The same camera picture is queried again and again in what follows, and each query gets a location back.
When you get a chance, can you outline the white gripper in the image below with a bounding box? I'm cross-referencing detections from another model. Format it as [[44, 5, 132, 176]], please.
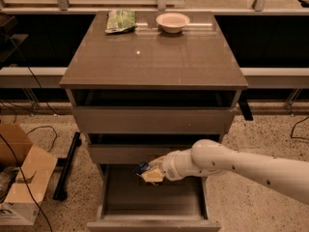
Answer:
[[141, 150, 192, 183]]

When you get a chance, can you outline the dark blue rxbar wrapper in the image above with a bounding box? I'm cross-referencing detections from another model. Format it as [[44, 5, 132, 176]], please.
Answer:
[[133, 161, 151, 175]]

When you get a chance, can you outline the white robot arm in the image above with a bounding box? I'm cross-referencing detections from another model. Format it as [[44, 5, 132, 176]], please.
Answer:
[[141, 139, 309, 204]]

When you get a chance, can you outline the open bottom drawer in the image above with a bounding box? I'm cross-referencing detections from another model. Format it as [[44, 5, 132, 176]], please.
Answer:
[[87, 164, 220, 232]]

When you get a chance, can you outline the middle drawer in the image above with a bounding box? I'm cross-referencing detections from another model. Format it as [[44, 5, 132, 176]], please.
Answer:
[[88, 134, 223, 164]]

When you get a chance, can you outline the top drawer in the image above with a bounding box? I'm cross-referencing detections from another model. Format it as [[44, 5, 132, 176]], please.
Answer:
[[69, 89, 239, 134]]

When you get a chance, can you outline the grey drawer cabinet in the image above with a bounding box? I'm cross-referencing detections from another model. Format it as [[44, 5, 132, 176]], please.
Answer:
[[59, 10, 249, 232]]

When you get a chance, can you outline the black metal floor bar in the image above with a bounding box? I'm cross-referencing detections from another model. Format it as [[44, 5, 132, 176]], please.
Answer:
[[53, 132, 81, 201]]

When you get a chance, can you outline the black table leg right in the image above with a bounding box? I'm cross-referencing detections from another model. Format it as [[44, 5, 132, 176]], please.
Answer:
[[239, 91, 253, 121]]

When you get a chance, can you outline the cardboard box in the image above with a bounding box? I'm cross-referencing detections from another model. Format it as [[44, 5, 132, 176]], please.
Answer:
[[0, 124, 57, 225]]

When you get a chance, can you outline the white bowl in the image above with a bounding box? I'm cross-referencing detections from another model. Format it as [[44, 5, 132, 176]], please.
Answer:
[[156, 13, 190, 33]]

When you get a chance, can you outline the green chip bag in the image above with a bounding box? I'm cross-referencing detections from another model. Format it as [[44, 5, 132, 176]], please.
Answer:
[[105, 10, 137, 34]]

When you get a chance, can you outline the black cable on left floor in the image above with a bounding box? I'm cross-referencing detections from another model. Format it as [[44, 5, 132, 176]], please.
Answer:
[[0, 125, 59, 232]]

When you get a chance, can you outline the black cable on floor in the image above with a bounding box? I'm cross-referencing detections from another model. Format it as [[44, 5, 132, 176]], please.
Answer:
[[290, 115, 309, 142], [0, 125, 59, 232]]

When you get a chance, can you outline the black cable on right floor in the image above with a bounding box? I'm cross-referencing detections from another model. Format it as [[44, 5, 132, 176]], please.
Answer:
[[290, 115, 309, 142]]

